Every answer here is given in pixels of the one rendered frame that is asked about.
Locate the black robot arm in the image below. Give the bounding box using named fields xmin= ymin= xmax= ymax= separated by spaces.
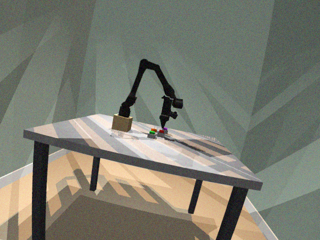
xmin=118 ymin=58 xmax=183 ymax=119

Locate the green button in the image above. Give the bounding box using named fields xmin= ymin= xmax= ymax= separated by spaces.
xmin=147 ymin=131 xmax=156 ymax=139

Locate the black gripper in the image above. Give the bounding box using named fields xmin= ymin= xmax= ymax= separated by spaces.
xmin=159 ymin=105 xmax=171 ymax=129

